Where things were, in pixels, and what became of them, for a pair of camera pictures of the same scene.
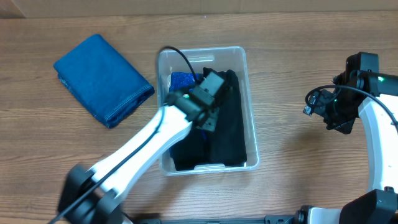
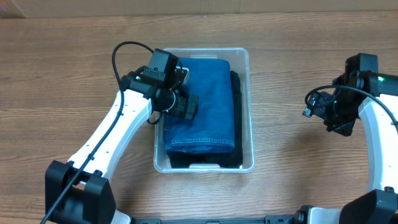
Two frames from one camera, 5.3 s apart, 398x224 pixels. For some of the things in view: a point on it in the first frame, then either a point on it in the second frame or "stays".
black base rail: x=268 y=219 stays
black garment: x=226 y=143 -> x=227 y=160
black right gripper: x=339 y=125 stays
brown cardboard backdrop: x=75 y=9 stays
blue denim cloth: x=102 y=81 -> x=212 y=127
